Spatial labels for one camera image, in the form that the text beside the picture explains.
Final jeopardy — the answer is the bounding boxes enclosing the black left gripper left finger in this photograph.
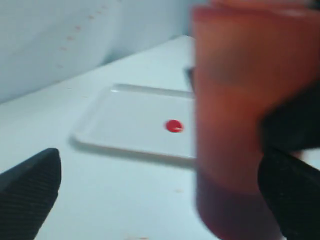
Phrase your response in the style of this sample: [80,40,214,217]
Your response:
[0,148,62,240]

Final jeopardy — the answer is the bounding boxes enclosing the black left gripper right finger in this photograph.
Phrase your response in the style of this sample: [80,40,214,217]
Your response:
[258,147,320,240]

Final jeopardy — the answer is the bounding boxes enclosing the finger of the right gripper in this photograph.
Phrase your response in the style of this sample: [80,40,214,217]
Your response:
[260,79,320,153]

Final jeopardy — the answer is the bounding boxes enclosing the red sauce squeeze bottle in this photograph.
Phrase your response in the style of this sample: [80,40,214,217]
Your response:
[192,0,320,240]

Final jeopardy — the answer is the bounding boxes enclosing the red sauce blob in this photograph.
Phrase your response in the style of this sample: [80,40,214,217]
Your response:
[164,119,184,133]

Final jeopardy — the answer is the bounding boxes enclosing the white rectangular tray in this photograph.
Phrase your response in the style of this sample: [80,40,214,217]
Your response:
[71,84,195,165]

